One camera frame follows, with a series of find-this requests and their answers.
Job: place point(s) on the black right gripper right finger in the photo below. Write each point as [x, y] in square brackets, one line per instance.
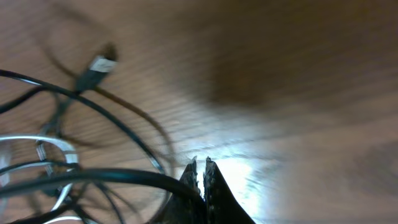
[221, 205]

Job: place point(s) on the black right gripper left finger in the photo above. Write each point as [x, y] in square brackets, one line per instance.
[179, 210]

